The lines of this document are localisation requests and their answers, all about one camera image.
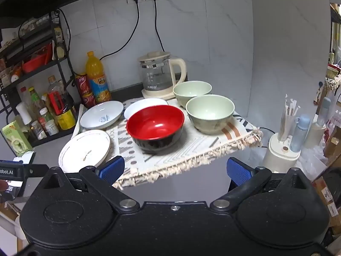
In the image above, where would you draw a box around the white cap bottle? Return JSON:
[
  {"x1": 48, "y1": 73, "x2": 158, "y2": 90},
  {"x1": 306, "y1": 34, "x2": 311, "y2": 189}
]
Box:
[{"x1": 39, "y1": 108, "x2": 54, "y2": 124}]

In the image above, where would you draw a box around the orange juice bottle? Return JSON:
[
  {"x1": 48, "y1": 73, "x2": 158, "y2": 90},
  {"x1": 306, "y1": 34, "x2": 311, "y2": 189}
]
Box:
[{"x1": 85, "y1": 51, "x2": 112, "y2": 103}]

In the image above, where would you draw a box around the pale green bowl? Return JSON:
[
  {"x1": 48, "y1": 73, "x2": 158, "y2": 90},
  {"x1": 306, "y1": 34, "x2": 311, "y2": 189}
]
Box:
[
  {"x1": 186, "y1": 94, "x2": 235, "y2": 135},
  {"x1": 173, "y1": 80, "x2": 213, "y2": 109}
]

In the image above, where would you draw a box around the red and black bowl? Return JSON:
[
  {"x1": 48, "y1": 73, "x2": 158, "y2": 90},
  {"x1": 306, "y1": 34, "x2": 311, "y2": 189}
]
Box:
[{"x1": 126, "y1": 105, "x2": 185, "y2": 151}]

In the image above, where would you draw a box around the white plate with gold rim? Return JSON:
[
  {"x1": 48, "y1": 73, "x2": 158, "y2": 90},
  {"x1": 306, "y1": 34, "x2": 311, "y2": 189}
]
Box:
[{"x1": 58, "y1": 129, "x2": 111, "y2": 174}]

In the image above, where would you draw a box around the white plastic bottle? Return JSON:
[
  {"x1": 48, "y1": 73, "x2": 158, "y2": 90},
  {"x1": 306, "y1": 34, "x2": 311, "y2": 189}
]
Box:
[{"x1": 15, "y1": 102, "x2": 33, "y2": 126}]

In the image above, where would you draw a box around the small silver lid spice jar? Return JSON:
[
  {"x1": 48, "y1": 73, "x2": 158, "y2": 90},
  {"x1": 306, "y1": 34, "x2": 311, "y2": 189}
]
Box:
[{"x1": 30, "y1": 121, "x2": 47, "y2": 141}]

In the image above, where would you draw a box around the white plate with script print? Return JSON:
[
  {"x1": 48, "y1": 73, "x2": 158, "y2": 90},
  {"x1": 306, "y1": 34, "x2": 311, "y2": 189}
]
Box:
[{"x1": 124, "y1": 98, "x2": 169, "y2": 120}]

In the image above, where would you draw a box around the glass kettle with cream handle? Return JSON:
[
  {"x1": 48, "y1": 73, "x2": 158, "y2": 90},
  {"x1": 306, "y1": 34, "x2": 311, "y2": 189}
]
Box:
[{"x1": 138, "y1": 51, "x2": 187, "y2": 92}]

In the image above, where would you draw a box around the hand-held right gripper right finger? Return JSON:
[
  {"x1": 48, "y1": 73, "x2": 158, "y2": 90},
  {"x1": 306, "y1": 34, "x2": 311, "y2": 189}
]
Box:
[{"x1": 210, "y1": 157, "x2": 312, "y2": 214}]

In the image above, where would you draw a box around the white chopstick holder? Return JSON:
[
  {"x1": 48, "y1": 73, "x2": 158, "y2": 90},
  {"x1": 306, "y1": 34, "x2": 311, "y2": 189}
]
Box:
[{"x1": 262, "y1": 133, "x2": 302, "y2": 170}]

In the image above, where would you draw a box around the black metal kitchen rack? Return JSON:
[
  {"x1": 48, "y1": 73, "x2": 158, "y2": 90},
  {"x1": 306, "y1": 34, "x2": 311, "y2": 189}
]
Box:
[{"x1": 0, "y1": 11, "x2": 84, "y2": 148}]

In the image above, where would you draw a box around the soy sauce bottle red handle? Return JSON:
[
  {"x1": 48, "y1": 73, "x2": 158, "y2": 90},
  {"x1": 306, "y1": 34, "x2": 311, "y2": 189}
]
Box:
[{"x1": 47, "y1": 85, "x2": 77, "y2": 131}]

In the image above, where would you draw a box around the black kettle power cable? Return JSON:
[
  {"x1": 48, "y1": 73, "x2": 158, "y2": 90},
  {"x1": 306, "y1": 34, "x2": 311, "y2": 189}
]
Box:
[{"x1": 150, "y1": 0, "x2": 166, "y2": 53}]

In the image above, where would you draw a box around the bundle of wrapped chopsticks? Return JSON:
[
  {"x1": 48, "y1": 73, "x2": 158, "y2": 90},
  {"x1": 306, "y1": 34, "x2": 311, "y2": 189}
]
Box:
[{"x1": 277, "y1": 94, "x2": 302, "y2": 142}]

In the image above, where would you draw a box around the light blue bottle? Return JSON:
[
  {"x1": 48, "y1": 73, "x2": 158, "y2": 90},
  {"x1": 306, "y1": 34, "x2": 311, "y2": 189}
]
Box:
[{"x1": 290, "y1": 114, "x2": 311, "y2": 152}]

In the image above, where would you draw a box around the patterned fringed table mat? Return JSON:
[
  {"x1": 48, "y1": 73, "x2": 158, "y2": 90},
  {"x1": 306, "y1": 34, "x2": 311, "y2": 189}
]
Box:
[{"x1": 71, "y1": 97, "x2": 263, "y2": 190}]

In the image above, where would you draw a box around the cream kettle base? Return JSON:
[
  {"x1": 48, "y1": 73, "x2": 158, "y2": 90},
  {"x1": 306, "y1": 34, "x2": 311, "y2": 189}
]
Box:
[{"x1": 141, "y1": 85, "x2": 177, "y2": 100}]

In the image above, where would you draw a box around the cream appliance with grey bottle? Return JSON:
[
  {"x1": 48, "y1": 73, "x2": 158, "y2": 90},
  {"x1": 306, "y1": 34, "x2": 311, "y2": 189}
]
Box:
[{"x1": 304, "y1": 97, "x2": 331, "y2": 150}]

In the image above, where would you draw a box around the red container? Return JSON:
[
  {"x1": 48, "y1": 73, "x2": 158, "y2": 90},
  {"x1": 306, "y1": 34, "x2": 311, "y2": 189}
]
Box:
[{"x1": 22, "y1": 53, "x2": 49, "y2": 74}]

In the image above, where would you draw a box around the brown cardboard box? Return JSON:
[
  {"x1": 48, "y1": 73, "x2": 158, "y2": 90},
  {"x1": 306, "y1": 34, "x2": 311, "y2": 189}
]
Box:
[{"x1": 312, "y1": 175, "x2": 341, "y2": 228}]

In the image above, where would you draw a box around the green cardboard box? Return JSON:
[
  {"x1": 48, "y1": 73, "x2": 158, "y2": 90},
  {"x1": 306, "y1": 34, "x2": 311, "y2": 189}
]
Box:
[{"x1": 2, "y1": 121, "x2": 33, "y2": 157}]

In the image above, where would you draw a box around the white plate with cross print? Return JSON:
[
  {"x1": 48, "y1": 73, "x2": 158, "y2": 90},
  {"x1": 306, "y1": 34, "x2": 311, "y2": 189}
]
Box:
[{"x1": 80, "y1": 100, "x2": 124, "y2": 130}]

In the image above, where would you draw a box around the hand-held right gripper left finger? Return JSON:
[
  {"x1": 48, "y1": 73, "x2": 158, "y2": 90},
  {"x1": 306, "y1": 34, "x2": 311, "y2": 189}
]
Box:
[{"x1": 41, "y1": 155, "x2": 140, "y2": 214}]

